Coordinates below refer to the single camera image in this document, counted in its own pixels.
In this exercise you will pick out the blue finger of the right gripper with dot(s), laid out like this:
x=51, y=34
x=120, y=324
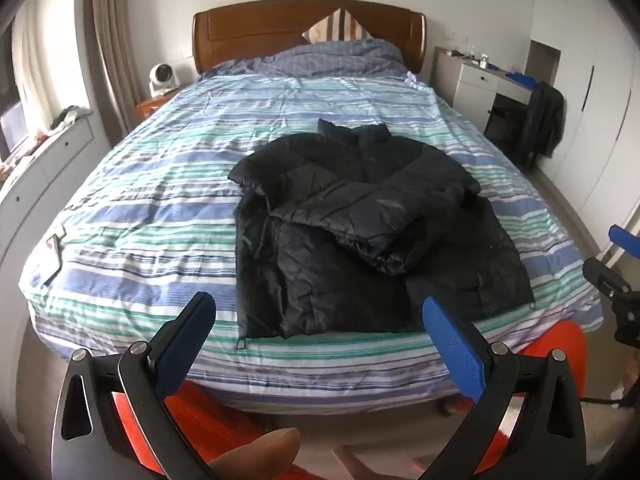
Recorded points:
x=624, y=239

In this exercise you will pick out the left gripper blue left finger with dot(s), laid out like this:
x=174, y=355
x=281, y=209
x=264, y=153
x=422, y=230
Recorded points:
x=176, y=345

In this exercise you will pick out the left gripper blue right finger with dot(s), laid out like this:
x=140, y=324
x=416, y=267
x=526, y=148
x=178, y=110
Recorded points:
x=461, y=346

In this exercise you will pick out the black puffer jacket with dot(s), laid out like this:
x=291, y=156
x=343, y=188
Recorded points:
x=351, y=229

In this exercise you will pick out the person's left hand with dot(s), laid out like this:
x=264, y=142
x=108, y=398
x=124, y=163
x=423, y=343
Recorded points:
x=265, y=458

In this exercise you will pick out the white wardrobe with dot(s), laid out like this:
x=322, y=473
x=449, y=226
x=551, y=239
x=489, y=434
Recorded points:
x=598, y=75

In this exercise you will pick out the dark jacket on chair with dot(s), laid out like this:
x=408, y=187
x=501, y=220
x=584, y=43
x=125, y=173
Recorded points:
x=543, y=125

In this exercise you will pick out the white window-side cabinet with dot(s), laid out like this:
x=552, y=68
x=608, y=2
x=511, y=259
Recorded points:
x=43, y=185

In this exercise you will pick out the white desk with drawers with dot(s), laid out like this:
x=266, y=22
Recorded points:
x=471, y=90

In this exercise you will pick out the wooden nightstand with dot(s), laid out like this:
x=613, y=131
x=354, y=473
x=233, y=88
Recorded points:
x=148, y=107

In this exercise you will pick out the small white fan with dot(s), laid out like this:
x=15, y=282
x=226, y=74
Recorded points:
x=161, y=79

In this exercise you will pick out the beige curtain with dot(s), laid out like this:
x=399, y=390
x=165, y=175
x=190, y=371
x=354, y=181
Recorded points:
x=114, y=75

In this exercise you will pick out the blue checked pillow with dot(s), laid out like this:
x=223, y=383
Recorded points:
x=358, y=58

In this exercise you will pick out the wooden headboard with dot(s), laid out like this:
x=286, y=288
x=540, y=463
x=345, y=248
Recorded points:
x=266, y=27

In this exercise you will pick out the striped brown white pillow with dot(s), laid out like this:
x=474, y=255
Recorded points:
x=338, y=26

